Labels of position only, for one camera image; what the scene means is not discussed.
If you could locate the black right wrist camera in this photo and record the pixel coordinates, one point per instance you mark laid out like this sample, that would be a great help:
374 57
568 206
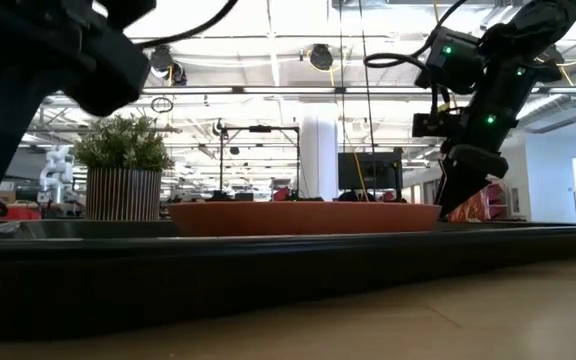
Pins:
450 60

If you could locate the long ceiling light strip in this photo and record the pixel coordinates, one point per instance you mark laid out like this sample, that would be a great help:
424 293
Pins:
288 90

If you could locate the black rectangular tray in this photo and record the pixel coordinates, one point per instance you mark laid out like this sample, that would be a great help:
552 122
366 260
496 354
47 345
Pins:
268 280

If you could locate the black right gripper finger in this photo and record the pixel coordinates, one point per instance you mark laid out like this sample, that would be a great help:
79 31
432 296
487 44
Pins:
470 184
448 190

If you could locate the orange round plate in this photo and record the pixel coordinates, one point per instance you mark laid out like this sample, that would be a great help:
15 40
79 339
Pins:
298 220

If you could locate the small potted green plant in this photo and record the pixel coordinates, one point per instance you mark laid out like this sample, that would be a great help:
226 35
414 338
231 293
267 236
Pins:
123 170

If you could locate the black monitor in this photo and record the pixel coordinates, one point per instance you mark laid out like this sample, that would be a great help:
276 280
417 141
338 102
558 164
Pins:
368 170

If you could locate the orange faceted plastic cup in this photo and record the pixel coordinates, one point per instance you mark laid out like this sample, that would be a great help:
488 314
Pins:
475 207

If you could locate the black metal stand frame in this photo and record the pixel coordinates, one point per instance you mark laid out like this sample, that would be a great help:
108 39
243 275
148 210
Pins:
260 129

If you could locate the red box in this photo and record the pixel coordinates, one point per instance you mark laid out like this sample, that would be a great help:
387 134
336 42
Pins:
23 212

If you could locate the white round pillar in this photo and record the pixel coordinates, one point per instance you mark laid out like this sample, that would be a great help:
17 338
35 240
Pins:
319 150

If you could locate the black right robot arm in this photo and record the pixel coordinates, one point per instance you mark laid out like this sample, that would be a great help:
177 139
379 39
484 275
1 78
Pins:
533 30

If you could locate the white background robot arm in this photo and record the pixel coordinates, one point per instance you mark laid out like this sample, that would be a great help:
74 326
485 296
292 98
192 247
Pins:
58 170

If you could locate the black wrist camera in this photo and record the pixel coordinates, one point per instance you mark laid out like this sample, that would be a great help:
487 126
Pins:
113 70
450 60

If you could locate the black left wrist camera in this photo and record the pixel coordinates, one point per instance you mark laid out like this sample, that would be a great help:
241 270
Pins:
113 70

